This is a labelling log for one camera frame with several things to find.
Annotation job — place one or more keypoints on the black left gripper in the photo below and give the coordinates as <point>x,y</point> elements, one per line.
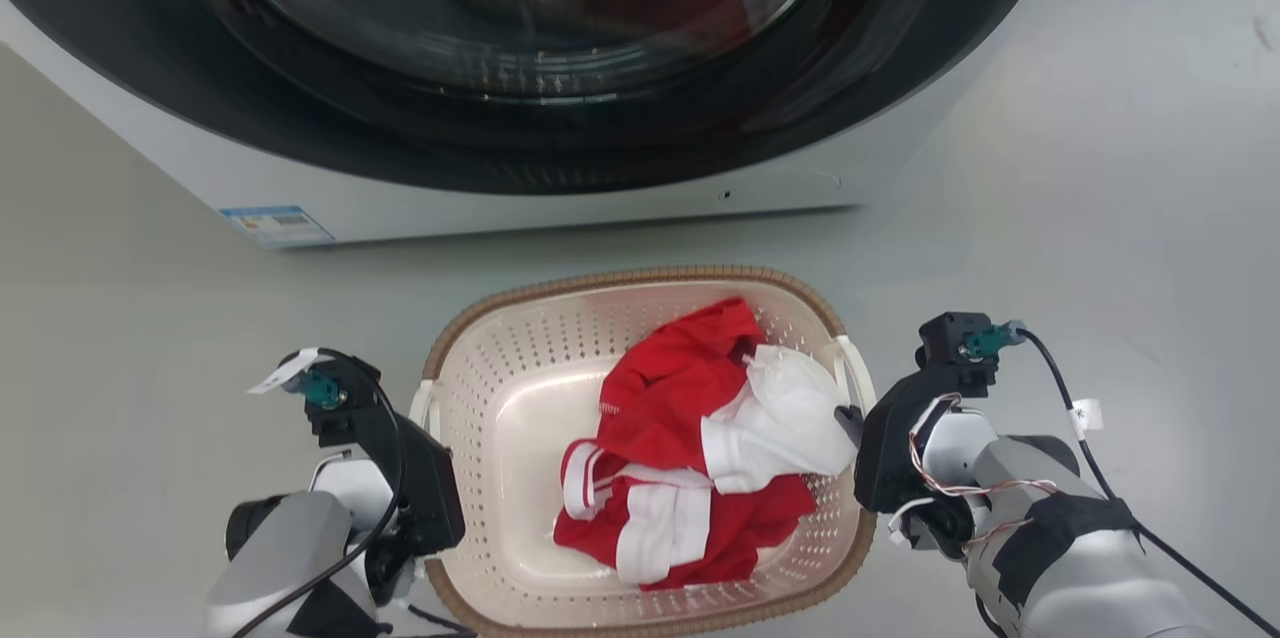
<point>428,493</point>

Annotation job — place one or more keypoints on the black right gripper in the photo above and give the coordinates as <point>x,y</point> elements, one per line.
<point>885,458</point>

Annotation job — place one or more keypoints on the cream perforated laundry basket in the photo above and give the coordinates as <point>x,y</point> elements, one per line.
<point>520,418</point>

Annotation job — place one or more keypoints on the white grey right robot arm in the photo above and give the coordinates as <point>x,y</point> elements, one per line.
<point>1080,568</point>

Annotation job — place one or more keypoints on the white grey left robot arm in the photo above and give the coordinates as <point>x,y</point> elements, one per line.
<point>290,548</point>

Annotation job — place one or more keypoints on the red and white garment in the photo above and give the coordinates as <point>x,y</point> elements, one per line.
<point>680,388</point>

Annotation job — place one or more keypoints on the blue energy label sticker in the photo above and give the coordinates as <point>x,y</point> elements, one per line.
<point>277,225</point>

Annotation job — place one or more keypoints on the white washing machine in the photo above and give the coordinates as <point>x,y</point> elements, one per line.
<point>600,213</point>

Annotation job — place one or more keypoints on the black round washer door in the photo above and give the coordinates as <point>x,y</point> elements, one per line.
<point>300,108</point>

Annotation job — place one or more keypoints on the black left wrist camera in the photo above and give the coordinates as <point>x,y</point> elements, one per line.
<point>345,408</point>

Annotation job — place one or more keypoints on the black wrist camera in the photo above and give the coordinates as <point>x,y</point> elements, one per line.
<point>345,408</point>
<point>955,343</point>

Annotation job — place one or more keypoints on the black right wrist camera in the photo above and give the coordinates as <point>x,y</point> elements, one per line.
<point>955,343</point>

